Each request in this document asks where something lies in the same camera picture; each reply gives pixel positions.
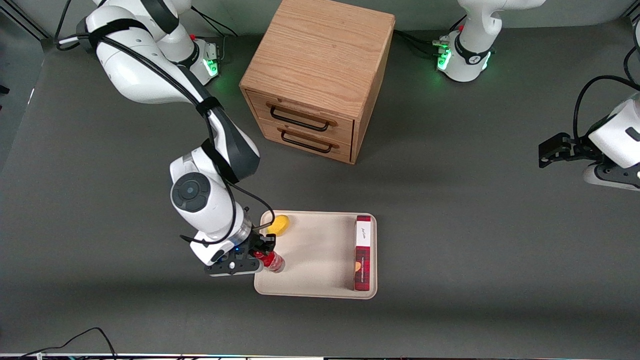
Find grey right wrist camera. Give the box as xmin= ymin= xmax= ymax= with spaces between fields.
xmin=203 ymin=255 xmax=265 ymax=278

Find yellow lemon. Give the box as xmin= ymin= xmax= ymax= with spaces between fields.
xmin=266 ymin=214 xmax=291 ymax=237

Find wooden drawer cabinet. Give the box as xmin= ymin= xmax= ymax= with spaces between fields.
xmin=239 ymin=0 xmax=396 ymax=165

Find black right arm base cables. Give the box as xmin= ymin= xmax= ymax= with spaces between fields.
xmin=189 ymin=6 xmax=239 ymax=62

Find black right arm wrist cable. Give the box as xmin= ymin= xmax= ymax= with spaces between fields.
xmin=55 ymin=19 xmax=277 ymax=247

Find black arm wrist cable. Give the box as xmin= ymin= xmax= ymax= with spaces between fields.
xmin=573 ymin=46 xmax=640 ymax=144
xmin=55 ymin=19 xmax=277 ymax=247

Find black left arm wrist cable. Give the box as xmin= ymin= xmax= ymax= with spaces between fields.
xmin=573 ymin=46 xmax=640 ymax=144

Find black wire drawer handle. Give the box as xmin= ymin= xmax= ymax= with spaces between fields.
xmin=266 ymin=102 xmax=339 ymax=133
xmin=277 ymin=127 xmax=340 ymax=154

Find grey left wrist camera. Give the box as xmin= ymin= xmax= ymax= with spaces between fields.
xmin=582 ymin=162 xmax=640 ymax=192

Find red plaid carton box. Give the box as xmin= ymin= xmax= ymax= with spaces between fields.
xmin=354 ymin=215 xmax=372 ymax=292

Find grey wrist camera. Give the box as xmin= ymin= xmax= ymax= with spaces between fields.
xmin=203 ymin=255 xmax=265 ymax=278
xmin=582 ymin=162 xmax=640 ymax=192

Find black left arm base cables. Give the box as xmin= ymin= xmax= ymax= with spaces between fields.
xmin=393 ymin=15 xmax=468 ymax=59

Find black cable at table edge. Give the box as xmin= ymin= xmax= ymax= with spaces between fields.
xmin=19 ymin=327 xmax=119 ymax=359

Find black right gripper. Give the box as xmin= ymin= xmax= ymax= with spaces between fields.
xmin=235 ymin=232 xmax=277 ymax=263

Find black arm base cables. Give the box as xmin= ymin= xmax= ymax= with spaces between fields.
xmin=189 ymin=6 xmax=239 ymax=62
xmin=393 ymin=15 xmax=468 ymax=59

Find beige plastic tray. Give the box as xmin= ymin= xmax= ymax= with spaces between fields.
xmin=253 ymin=210 xmax=378 ymax=300

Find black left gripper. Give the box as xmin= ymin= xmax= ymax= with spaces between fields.
xmin=538 ymin=132 xmax=603 ymax=169

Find wooden drawer front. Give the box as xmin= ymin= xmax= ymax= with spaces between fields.
xmin=259 ymin=119 xmax=354 ymax=164
xmin=246 ymin=90 xmax=355 ymax=147

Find red coke bottle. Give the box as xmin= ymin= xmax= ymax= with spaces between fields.
xmin=255 ymin=251 xmax=286 ymax=274

